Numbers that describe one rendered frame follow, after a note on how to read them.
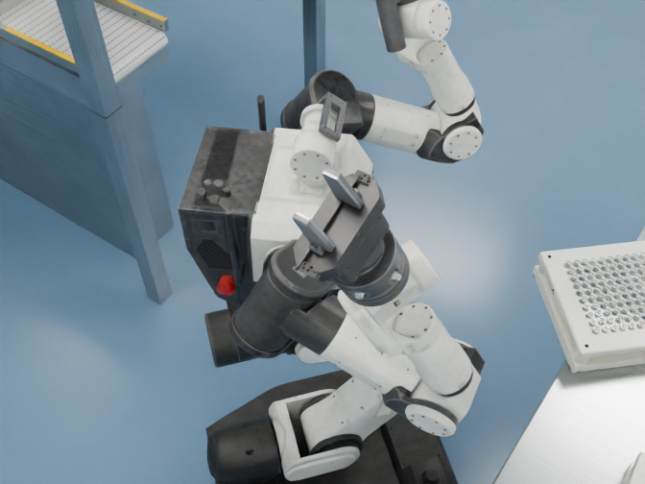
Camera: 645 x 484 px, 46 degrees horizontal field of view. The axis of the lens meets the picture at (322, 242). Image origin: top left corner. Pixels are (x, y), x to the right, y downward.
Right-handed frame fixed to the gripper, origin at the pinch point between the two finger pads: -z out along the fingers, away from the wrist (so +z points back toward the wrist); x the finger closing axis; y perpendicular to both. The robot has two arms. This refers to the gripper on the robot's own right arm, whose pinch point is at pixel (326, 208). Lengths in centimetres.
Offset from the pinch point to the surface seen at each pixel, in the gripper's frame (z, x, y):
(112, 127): 75, 13, -114
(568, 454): 81, 0, 21
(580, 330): 81, 21, 13
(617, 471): 83, 2, 30
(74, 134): 98, 10, -151
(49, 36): 68, 26, -147
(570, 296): 83, 27, 8
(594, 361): 85, 18, 17
